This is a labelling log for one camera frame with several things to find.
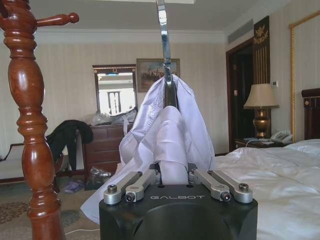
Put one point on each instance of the dark wooden nightstand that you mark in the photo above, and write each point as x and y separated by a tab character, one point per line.
257	145

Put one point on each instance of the dark wooden headboard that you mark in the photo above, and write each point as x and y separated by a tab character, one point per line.
311	112

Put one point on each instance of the dark wooden door frame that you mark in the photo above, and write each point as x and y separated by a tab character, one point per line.
240	100

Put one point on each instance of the gold wall moulding frame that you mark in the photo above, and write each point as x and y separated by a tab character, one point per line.
292	75

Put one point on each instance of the black garment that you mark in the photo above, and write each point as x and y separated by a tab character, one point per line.
68	136

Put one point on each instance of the brass table lamp beige shade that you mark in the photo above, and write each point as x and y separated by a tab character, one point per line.
261	100

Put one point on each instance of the dark gold-ornament wall panel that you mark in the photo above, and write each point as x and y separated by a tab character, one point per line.
261	50

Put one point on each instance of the dark-framed wall mirror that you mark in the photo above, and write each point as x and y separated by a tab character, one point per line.
115	90

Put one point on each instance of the white desk telephone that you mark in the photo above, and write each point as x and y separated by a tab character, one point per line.
281	137

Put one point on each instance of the bed with white duvet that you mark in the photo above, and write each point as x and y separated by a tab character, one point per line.
275	185

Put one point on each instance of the chrome metal hanger hook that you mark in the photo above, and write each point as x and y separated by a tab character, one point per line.
167	50

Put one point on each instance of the turned wooden coat stand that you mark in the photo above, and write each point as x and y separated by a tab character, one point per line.
31	125

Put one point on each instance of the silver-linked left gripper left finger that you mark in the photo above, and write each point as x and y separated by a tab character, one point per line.
136	186

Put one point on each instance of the dark wooden upholstered chair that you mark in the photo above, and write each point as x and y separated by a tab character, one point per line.
12	160

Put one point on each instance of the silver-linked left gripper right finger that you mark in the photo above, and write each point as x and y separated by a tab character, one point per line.
220	186

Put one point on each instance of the purple cloth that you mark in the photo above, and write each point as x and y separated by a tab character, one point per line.
74	186

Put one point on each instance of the framed landscape painting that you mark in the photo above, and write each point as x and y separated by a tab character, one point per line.
150	75

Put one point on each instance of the dark plastic bag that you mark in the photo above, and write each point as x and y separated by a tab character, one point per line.
98	177

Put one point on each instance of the white wall thermostat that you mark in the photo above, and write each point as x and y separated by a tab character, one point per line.
274	84

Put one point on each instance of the white pillow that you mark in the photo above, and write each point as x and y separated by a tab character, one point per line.
306	147

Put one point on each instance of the white shirt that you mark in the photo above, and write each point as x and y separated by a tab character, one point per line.
175	140

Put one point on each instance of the clear plastic bags pile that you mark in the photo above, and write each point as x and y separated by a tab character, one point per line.
100	118

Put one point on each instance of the wall air vent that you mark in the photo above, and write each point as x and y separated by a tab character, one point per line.
240	31

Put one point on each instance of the dark wooden dresser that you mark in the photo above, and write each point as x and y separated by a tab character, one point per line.
105	145

